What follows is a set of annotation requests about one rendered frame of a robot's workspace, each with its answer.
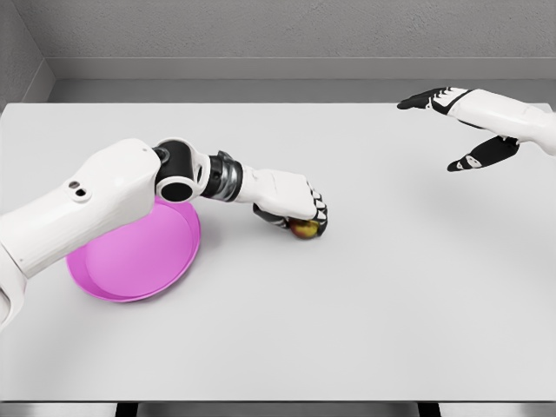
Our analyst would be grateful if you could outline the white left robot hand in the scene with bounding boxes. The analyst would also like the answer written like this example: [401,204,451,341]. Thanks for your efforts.
[253,169,329,238]

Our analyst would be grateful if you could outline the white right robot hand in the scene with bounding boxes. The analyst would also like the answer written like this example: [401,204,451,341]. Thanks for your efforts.
[396,86,546,173]

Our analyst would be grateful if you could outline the red yellow apple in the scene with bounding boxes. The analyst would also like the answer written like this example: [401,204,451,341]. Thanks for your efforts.
[288,218,321,241]

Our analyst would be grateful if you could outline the pink round plate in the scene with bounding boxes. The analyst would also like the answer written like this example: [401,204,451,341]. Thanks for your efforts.
[65,195,202,304]

